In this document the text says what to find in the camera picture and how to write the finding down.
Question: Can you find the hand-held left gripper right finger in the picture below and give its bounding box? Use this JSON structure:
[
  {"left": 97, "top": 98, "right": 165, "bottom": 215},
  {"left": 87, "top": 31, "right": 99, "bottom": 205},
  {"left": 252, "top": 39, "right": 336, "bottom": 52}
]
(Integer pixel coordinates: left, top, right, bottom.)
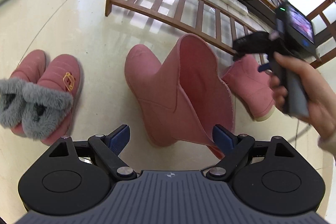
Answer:
[{"left": 206, "top": 124, "right": 305, "bottom": 180}]

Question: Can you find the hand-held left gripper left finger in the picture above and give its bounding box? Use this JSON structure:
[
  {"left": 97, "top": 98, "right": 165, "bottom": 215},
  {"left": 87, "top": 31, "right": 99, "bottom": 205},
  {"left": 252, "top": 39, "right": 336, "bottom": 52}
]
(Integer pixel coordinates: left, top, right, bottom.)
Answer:
[{"left": 49, "top": 124, "right": 137, "bottom": 180}]

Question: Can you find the pink rain boot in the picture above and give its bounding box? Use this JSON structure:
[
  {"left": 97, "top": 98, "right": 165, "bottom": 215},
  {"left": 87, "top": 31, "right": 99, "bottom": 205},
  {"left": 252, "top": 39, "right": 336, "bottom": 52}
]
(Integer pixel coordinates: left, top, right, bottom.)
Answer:
[
  {"left": 222, "top": 54, "right": 276, "bottom": 122},
  {"left": 124, "top": 33, "right": 235, "bottom": 160}
]

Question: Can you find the pink fur-lined slipper yellow emblem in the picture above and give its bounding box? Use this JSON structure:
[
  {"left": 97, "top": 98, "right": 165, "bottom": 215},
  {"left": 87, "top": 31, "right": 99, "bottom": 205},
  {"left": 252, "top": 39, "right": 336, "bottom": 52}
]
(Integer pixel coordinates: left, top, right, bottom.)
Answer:
[{"left": 21, "top": 54, "right": 84, "bottom": 146}]

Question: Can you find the person's right forearm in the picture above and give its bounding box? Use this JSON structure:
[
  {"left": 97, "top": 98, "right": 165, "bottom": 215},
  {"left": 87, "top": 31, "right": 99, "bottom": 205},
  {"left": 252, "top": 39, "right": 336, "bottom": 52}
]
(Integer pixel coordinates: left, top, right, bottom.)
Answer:
[{"left": 318, "top": 132, "right": 336, "bottom": 161}]

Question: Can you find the person's right hand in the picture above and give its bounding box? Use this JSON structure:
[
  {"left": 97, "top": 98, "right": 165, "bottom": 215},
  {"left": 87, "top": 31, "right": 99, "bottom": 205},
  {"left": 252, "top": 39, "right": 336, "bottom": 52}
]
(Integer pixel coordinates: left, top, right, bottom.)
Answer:
[{"left": 269, "top": 52, "right": 336, "bottom": 140}]

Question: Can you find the white power strip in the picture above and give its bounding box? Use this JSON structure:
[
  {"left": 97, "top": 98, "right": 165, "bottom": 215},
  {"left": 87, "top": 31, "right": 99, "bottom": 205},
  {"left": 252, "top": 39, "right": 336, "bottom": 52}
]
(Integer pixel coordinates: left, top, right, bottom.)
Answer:
[{"left": 211, "top": 0, "right": 249, "bottom": 15}]

